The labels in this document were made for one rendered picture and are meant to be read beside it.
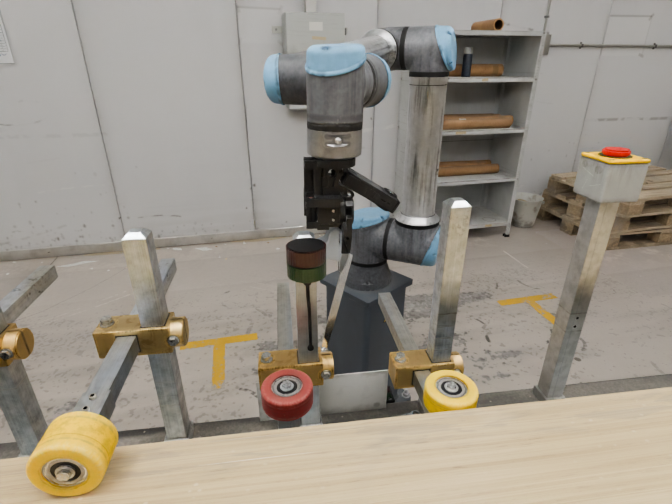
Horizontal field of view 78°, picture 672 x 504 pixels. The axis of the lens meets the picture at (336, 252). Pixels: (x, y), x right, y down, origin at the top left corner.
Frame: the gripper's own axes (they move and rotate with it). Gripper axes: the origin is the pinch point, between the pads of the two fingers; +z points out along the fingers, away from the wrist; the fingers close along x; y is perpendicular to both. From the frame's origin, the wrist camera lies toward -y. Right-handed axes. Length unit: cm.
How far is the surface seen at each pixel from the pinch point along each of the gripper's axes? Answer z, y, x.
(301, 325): 6.7, 8.6, 9.3
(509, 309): 99, -122, -130
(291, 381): 11.5, 10.8, 17.5
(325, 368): 16.0, 4.5, 9.7
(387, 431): 11.7, -1.9, 28.7
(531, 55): -43, -176, -248
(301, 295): 0.8, 8.5, 9.4
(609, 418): 11.2, -33.6, 30.6
